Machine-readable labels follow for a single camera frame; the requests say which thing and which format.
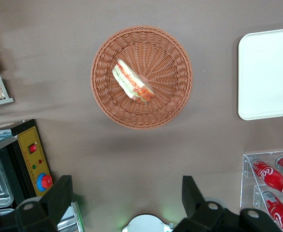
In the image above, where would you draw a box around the clear acrylic bottle rack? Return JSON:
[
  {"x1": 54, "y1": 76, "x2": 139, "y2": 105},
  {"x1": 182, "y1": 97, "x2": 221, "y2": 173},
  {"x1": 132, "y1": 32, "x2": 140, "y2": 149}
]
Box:
[{"x1": 240, "y1": 149, "x2": 283, "y2": 232}]

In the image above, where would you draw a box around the round brown wicker basket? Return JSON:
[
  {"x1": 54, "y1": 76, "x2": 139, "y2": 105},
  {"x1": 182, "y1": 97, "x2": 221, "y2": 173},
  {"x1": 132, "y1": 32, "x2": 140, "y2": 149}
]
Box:
[{"x1": 90, "y1": 25, "x2": 194, "y2": 130}]

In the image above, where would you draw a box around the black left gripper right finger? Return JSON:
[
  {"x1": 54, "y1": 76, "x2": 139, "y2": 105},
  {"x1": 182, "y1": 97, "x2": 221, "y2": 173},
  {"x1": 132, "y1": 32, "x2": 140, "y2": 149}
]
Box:
[{"x1": 172, "y1": 175, "x2": 282, "y2": 232}]

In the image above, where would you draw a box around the grey wire snack rack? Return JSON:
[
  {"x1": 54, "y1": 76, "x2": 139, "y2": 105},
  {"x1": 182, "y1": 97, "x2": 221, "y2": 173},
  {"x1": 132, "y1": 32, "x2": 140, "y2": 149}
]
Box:
[{"x1": 0, "y1": 43, "x2": 14, "y2": 108}]

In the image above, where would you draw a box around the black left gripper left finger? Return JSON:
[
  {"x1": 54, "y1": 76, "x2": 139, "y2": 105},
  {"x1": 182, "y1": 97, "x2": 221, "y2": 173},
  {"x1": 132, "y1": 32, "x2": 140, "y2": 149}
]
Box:
[{"x1": 14, "y1": 175, "x2": 73, "y2": 232}]

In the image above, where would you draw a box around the black food warmer yellow panel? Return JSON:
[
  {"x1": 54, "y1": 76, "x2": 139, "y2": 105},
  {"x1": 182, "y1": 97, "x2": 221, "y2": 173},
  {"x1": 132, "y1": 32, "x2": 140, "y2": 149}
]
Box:
[{"x1": 0, "y1": 118, "x2": 54, "y2": 211}]

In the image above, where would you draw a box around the cream plastic serving tray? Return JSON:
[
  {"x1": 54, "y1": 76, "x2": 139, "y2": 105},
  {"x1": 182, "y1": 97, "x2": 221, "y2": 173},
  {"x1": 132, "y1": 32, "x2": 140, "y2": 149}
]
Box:
[{"x1": 237, "y1": 27, "x2": 283, "y2": 121}]

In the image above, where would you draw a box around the triangle sandwich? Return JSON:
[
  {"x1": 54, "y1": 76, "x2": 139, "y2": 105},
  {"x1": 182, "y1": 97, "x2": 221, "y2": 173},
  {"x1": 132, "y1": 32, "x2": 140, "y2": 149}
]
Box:
[{"x1": 112, "y1": 58, "x2": 156, "y2": 105}]

